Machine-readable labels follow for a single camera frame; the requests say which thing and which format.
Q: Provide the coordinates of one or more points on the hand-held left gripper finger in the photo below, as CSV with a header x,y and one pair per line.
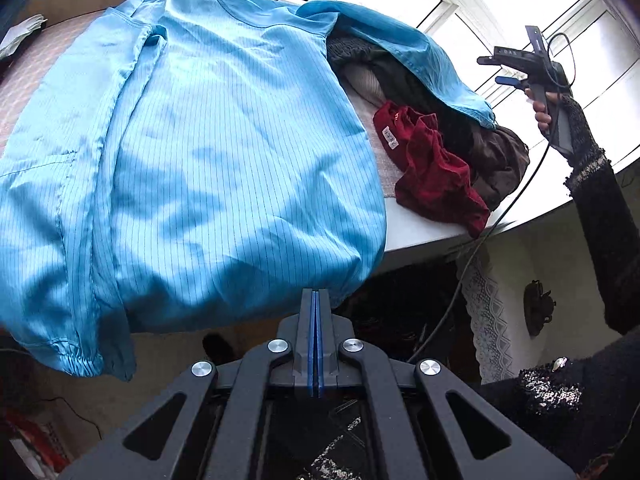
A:
x,y
320,345
313,345

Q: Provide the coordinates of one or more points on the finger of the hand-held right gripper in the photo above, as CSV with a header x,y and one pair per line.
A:
x,y
510,82
487,60

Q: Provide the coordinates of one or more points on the blue striped work coat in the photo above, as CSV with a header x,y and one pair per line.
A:
x,y
225,135

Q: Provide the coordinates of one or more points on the person's right hand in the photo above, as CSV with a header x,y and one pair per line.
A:
x,y
542,117

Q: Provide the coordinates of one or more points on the black garment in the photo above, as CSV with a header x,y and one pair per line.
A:
x,y
425,105

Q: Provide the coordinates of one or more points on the brown garment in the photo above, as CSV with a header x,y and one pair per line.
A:
x,y
500,160

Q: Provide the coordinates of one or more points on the dark red garment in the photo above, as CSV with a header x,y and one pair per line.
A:
x,y
435,175

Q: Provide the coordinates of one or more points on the beige garment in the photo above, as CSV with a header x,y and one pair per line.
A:
x,y
362,82

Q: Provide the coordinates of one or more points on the grey ribbed garment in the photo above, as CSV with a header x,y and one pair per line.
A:
x,y
350,50

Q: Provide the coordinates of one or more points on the grey lace curtain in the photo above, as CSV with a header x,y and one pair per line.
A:
x,y
487,310

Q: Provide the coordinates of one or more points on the person's black knit jacket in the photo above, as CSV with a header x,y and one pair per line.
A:
x,y
575,410

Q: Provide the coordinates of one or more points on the pink plaid tablecloth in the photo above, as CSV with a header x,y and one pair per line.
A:
x,y
30,75

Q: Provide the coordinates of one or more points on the white folded cloth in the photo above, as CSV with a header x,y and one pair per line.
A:
x,y
22,35

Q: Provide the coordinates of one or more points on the dark wall ornament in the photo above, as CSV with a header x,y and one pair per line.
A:
x,y
539,307

